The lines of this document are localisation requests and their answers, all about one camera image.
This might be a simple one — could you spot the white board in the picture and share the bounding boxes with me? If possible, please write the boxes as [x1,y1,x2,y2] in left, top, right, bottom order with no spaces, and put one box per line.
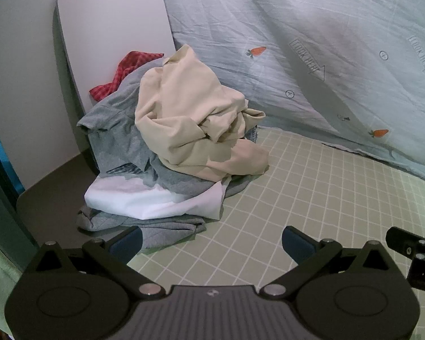
[53,0,178,174]

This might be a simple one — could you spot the grey t-shirt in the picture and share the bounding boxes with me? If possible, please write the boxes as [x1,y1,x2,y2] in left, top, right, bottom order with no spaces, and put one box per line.
[76,57,259,204]

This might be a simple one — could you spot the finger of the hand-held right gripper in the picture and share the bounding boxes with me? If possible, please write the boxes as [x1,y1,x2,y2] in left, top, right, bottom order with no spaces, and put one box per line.
[386,226,425,257]

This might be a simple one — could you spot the grey quilted garment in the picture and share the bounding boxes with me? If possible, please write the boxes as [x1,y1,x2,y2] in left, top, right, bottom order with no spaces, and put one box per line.
[75,203,208,250]

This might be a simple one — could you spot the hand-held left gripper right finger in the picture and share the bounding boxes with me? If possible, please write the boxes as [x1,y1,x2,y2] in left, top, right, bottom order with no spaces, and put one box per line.
[261,225,394,297]

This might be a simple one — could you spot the dark grey bed frame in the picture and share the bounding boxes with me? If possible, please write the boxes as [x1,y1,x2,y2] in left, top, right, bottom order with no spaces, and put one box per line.
[16,154,98,252]

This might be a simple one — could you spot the red checked garment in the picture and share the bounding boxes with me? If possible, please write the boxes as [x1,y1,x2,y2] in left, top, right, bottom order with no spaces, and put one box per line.
[89,51,164,103]

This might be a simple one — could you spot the beige pants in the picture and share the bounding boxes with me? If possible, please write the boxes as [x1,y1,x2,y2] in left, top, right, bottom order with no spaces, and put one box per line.
[135,43,270,182]

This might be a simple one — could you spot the green grid bedsheet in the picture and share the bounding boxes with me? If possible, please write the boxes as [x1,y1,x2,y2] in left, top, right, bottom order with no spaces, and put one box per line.
[120,127,425,340]

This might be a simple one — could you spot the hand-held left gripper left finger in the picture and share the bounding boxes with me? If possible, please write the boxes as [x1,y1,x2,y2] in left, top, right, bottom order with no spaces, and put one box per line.
[31,225,167,299]

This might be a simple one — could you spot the white garment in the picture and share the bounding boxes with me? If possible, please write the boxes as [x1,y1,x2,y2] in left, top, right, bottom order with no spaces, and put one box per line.
[84,175,231,221]

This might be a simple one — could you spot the carrot print blanket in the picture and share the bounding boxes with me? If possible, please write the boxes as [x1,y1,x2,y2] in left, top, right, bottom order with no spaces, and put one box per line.
[62,0,425,185]

